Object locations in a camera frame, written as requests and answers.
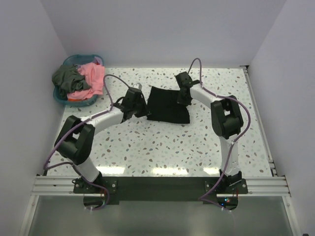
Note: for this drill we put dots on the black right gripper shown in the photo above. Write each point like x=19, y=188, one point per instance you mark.
x=182, y=102

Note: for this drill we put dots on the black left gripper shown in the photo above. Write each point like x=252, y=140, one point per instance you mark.
x=144, y=112

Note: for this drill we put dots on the black t shirt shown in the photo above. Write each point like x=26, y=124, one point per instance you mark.
x=163, y=107

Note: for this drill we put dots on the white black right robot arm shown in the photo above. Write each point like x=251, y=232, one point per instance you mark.
x=226, y=120

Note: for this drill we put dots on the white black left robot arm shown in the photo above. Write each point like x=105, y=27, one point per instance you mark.
x=76, y=137

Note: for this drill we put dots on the pink t shirt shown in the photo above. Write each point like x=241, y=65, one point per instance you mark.
x=94, y=75

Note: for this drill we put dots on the purple garment in basket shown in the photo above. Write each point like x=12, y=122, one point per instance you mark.
x=97, y=61

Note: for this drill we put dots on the orange garment in basket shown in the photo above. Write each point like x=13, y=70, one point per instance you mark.
x=73, y=100

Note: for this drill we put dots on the grey green t shirt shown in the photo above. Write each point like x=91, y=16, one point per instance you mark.
x=68, y=80

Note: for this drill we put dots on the teal plastic laundry basket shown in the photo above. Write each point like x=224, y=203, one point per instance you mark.
x=77, y=60

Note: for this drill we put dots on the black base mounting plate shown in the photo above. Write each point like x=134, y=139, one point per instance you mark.
x=154, y=189

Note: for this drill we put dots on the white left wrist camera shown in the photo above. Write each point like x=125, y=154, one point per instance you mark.
x=138, y=86

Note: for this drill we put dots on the aluminium right side rail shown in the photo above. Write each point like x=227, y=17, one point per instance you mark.
x=260, y=124

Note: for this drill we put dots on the aluminium front frame rail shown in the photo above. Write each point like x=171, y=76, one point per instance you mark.
x=63, y=186

